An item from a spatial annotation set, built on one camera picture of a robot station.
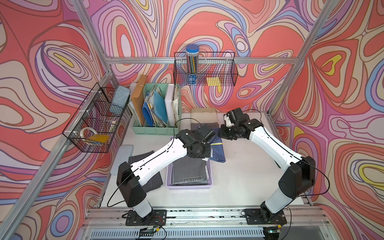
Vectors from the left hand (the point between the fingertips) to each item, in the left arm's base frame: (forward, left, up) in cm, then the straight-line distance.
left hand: (208, 154), depth 75 cm
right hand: (+12, -7, -1) cm, 14 cm away
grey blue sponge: (+26, +48, +14) cm, 57 cm away
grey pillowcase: (-1, +10, -19) cm, 21 cm away
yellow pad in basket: (+2, +50, +11) cm, 51 cm away
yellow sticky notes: (+42, -5, +15) cm, 45 cm away
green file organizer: (+33, +28, 0) cm, 44 cm away
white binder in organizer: (+34, +23, +6) cm, 42 cm away
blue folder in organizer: (+32, +38, -4) cm, 50 cm away
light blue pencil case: (+11, +53, -18) cm, 57 cm away
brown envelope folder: (+28, +39, +14) cm, 50 cm away
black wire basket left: (+14, +59, +7) cm, 61 cm away
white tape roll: (+8, +58, +10) cm, 59 cm away
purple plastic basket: (-6, +22, -18) cm, 29 cm away
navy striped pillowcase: (+4, -5, -4) cm, 8 cm away
